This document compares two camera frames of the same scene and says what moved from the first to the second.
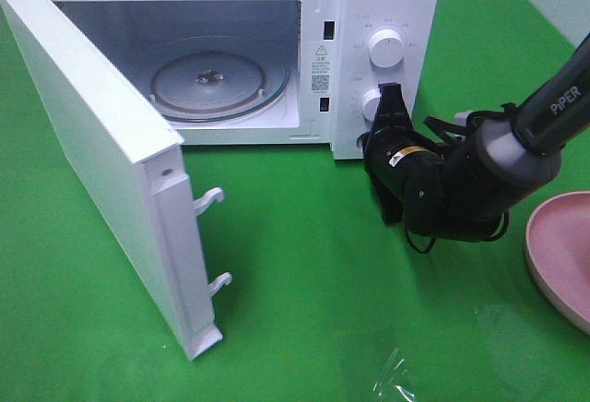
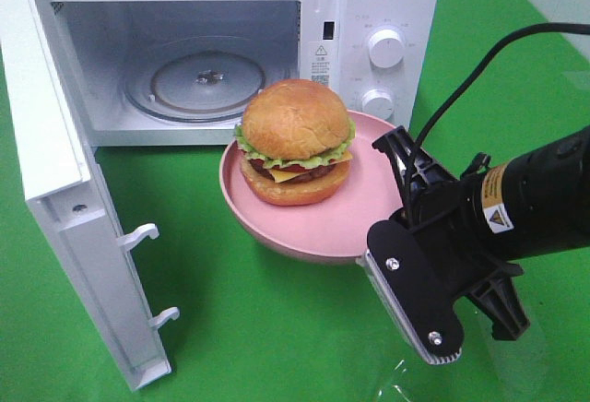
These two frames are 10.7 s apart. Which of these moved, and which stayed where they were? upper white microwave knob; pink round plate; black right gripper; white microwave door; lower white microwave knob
Moved: pink round plate; black right gripper; white microwave door
Stayed: lower white microwave knob; upper white microwave knob
